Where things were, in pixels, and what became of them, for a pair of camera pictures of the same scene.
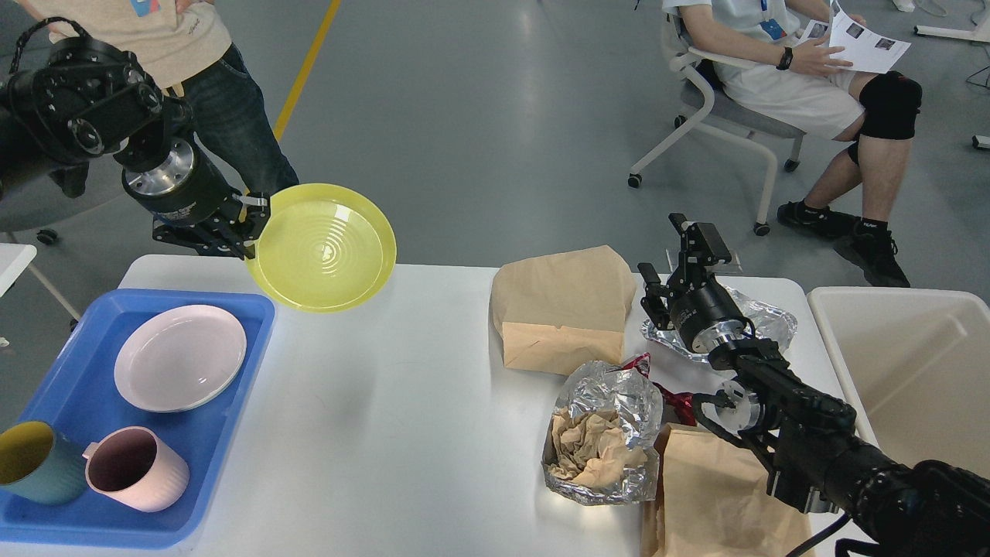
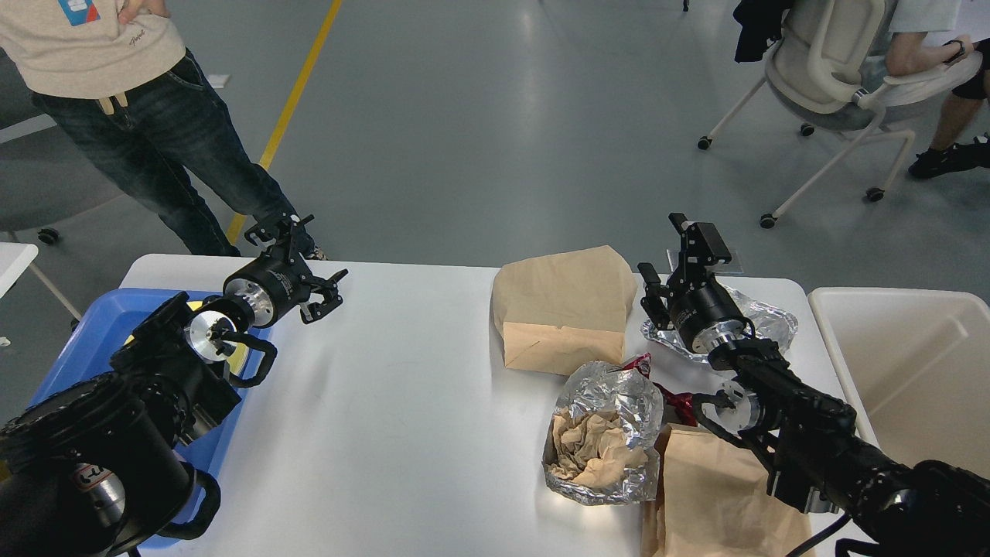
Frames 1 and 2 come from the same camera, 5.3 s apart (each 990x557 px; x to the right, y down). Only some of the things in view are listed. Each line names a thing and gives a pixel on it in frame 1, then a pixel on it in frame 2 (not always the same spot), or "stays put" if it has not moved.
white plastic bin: x=915 y=363 stays put
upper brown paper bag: x=563 y=313 stays put
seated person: x=759 y=49 -> x=933 y=34
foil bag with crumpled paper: x=602 y=445 stays put
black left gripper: x=192 y=189 -> x=271 y=285
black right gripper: x=704 y=315 stays put
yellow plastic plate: x=323 y=248 -> x=237 y=359
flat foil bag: x=769 y=322 stays put
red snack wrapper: x=677 y=408 stays put
